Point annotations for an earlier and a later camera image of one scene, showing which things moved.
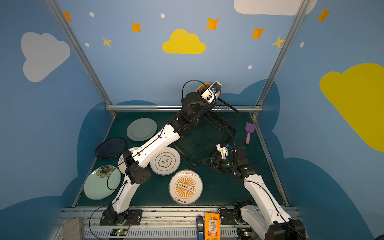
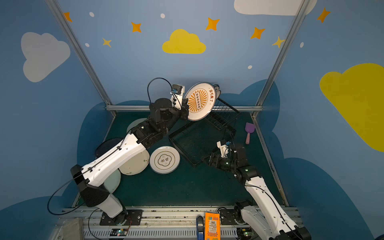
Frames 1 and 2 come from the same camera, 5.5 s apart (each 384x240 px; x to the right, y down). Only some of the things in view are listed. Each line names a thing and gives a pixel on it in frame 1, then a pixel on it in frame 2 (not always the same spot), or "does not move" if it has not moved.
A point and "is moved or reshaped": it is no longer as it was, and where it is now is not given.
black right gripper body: (216, 160) does not move
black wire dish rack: (215, 126) does not move
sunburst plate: (185, 187) is moved or reshaped
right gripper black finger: (208, 161) does not move
